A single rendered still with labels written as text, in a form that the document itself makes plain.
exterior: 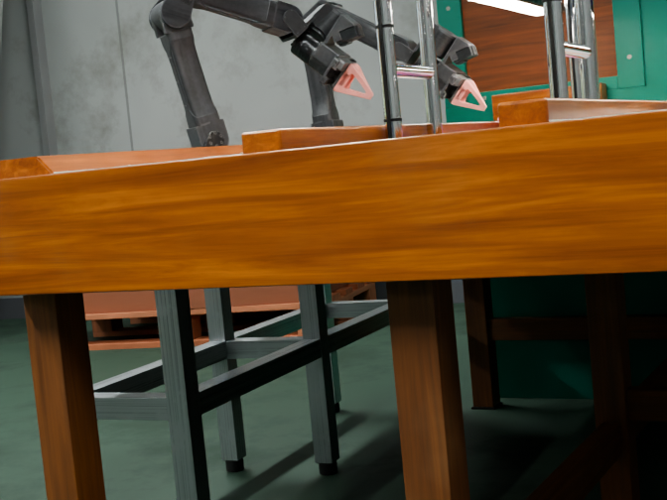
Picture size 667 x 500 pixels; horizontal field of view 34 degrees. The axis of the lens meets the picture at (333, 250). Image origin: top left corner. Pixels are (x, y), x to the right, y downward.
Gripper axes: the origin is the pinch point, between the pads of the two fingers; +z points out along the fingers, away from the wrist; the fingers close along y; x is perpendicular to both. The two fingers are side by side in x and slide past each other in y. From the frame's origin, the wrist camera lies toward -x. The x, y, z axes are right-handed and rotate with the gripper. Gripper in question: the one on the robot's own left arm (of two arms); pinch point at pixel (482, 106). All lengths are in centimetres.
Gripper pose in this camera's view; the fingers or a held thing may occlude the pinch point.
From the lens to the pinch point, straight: 267.2
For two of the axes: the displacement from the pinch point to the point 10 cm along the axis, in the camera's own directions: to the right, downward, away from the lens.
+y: 4.7, -1.1, 8.8
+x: -4.9, 7.9, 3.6
